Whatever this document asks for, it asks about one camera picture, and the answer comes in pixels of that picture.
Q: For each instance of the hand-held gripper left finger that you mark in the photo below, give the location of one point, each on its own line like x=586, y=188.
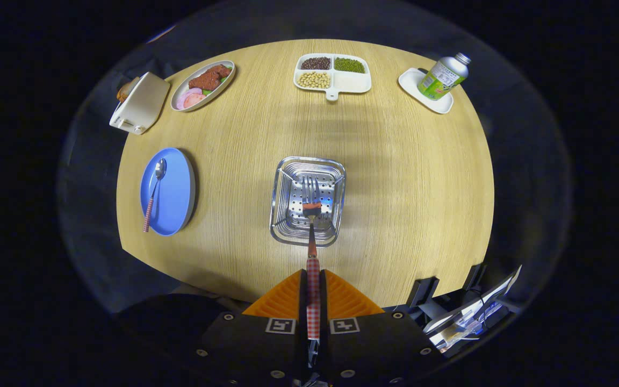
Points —
x=250, y=344

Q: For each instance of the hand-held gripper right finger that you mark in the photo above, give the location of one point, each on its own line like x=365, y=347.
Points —
x=379, y=344

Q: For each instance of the black table clamp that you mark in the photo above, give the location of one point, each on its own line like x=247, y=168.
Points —
x=473, y=277
x=422, y=292

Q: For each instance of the perforated metal tray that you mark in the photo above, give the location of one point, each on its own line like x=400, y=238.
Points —
x=290, y=215

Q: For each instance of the blue plate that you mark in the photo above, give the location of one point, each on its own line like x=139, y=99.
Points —
x=175, y=199

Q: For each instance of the pink ham slices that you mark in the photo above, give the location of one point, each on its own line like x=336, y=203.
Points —
x=190, y=99

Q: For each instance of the white toaster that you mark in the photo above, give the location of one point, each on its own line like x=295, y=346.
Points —
x=145, y=105

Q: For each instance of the oval white plate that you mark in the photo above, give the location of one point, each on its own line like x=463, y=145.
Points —
x=180, y=91

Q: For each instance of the divided white dish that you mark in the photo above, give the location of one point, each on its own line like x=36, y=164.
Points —
x=352, y=81

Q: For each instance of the small white square tray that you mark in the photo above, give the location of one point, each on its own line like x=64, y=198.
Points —
x=410, y=80

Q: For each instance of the green lettuce leaf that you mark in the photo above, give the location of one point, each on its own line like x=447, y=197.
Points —
x=223, y=79

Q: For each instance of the brown steak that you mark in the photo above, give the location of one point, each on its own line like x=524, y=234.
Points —
x=208, y=78

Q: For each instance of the pile of yellow soybeans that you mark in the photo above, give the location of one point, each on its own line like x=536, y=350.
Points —
x=314, y=80

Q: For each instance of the silver bottle with green label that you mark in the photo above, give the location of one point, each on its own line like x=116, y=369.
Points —
x=441, y=78

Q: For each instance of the pile of green beans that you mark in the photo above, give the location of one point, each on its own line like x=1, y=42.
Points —
x=350, y=65

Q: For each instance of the toasted bread slice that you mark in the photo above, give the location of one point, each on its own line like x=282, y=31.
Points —
x=134, y=83
x=123, y=92

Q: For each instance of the pile of red beans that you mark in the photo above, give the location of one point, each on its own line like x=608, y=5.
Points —
x=316, y=63

